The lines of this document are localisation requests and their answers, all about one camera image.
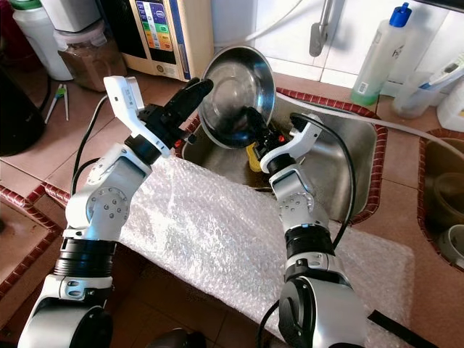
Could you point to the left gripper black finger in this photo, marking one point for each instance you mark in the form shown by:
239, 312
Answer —
194, 98

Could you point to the yellow dish sponge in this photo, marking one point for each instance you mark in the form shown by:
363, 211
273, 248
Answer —
255, 159

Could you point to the stainless steel bowl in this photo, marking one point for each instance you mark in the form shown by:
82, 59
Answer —
243, 76

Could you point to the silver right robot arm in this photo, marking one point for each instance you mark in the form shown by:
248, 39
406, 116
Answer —
301, 210

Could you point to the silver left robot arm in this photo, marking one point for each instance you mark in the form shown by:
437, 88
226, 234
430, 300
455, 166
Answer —
109, 210

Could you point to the wide steel sink basin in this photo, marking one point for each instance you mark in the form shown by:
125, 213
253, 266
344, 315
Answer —
326, 174

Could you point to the beige water purifier appliance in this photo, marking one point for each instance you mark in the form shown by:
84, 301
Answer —
159, 36

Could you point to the clear jar of brown powder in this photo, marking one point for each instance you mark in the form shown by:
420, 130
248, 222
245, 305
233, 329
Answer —
93, 65

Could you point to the metal tap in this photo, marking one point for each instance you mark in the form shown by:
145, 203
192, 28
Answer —
317, 40

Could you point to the white and green tongs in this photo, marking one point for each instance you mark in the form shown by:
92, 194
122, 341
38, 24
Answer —
53, 100

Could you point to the clear bottle with blue cap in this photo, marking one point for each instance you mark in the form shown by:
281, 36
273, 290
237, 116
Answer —
377, 65

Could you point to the clear bubble wrap sheet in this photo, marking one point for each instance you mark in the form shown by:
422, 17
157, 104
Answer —
210, 246

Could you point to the clear plastic cup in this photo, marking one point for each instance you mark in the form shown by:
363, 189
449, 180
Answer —
412, 100

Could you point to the white grinder motor unit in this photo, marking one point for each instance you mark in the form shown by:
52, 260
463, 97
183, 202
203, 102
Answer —
69, 14

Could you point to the black kettle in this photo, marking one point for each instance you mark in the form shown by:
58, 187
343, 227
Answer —
16, 116

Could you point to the white bottle with green cap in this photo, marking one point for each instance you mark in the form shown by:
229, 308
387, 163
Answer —
35, 43

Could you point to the white and blue toothbrush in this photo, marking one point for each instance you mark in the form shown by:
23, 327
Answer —
442, 76

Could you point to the white printed detergent bottle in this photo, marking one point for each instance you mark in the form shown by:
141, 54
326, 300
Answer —
454, 109

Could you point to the dark red canister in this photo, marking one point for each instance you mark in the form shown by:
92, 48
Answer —
9, 25

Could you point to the dark green bowl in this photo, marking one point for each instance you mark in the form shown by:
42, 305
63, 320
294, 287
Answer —
449, 203

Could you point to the pale grey cup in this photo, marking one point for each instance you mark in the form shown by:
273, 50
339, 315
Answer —
455, 245

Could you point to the black pan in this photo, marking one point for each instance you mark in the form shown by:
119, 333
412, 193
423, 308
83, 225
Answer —
448, 3

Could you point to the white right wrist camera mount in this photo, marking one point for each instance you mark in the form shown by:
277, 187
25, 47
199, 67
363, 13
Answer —
293, 145

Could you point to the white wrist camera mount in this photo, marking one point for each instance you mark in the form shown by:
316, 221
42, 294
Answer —
125, 105
293, 145

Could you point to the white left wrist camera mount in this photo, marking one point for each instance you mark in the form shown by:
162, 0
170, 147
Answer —
125, 105

